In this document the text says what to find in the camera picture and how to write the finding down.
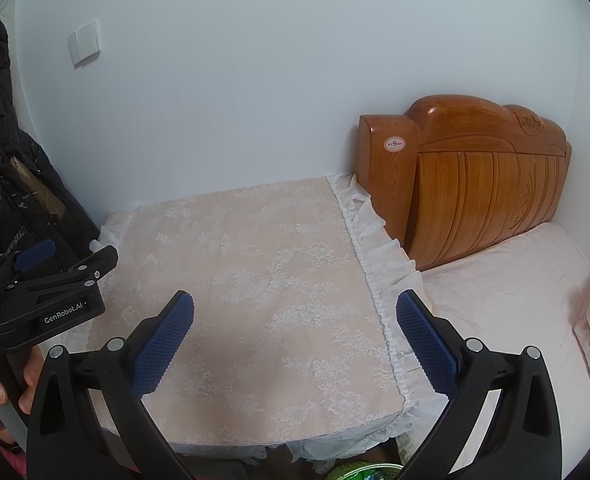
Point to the lace tablecloth with ruffle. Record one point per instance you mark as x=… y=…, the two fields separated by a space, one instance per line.
x=255 y=310

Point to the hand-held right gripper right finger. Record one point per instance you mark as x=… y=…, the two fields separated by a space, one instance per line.
x=427 y=345

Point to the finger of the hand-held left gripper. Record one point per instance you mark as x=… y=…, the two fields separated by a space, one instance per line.
x=75 y=272
x=35 y=255

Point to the wooden bed headboard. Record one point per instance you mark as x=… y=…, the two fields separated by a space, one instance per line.
x=475 y=195

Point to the white wall switch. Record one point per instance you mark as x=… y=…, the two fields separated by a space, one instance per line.
x=82 y=42

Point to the pink bed sheet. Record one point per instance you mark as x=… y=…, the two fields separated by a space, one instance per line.
x=515 y=285

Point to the green plastic basket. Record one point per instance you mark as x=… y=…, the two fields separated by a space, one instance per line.
x=365 y=474

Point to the black jacket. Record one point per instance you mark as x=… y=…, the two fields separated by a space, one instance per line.
x=35 y=185

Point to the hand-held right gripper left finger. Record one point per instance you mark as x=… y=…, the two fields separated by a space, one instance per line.
x=167 y=340

